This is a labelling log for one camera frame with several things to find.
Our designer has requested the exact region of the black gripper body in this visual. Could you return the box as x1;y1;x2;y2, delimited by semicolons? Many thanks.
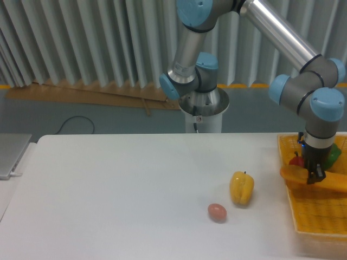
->
301;145;332;170

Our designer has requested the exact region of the long orange bread loaf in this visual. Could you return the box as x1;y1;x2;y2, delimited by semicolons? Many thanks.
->
280;165;346;193

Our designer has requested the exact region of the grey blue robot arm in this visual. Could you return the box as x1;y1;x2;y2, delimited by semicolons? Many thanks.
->
159;1;345;184

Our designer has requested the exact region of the red bell pepper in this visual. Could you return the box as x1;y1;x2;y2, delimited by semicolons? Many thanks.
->
288;151;305;168

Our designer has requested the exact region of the green bell pepper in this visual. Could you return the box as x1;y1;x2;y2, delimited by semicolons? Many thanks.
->
323;143;342;170

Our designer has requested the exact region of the yellow woven basket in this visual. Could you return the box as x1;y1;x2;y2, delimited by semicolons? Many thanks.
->
277;134;346;238

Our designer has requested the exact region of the yellow bell pepper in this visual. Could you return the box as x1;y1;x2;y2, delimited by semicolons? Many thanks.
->
229;171;254;206

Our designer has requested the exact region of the brown egg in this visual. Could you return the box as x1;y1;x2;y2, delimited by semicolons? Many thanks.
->
208;203;227;222

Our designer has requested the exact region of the brown cardboard sheet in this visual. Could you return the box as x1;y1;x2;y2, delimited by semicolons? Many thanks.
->
5;83;179;115

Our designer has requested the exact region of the white folding partition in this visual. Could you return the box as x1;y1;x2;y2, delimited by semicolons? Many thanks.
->
1;1;346;90

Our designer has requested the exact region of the silver laptop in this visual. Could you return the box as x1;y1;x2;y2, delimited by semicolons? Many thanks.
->
1;133;32;180

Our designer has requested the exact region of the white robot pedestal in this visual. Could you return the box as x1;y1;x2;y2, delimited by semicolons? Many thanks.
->
179;87;229;133

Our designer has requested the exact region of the black floor cable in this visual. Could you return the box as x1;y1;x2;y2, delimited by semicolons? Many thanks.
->
55;115;95;135

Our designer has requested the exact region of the white laptop cable plug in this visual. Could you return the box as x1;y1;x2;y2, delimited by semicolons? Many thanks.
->
10;172;23;177

